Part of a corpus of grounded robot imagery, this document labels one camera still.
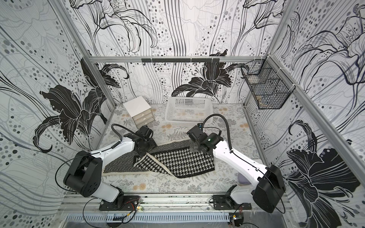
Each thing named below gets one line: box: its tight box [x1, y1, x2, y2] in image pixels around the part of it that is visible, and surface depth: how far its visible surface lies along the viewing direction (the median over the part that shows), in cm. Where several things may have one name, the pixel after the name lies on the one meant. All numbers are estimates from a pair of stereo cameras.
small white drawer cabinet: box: [122, 95, 155, 130], surface depth 102 cm
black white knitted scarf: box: [102, 139, 216, 179], surface depth 86 cm
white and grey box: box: [237, 172, 252, 187], surface depth 80 cm
